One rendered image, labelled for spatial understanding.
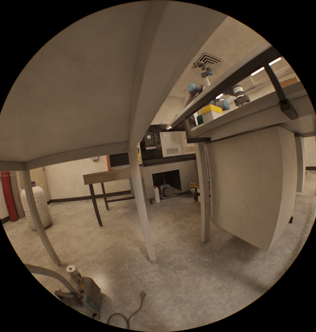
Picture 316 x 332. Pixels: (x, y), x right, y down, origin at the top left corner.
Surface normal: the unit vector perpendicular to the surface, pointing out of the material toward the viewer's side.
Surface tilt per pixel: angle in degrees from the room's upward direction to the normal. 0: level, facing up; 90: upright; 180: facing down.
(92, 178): 90
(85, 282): 0
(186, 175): 90
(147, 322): 0
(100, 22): 180
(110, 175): 90
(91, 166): 90
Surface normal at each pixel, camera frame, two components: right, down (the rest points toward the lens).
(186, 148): 0.25, 0.00
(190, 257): -0.14, -0.99
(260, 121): -0.96, 0.14
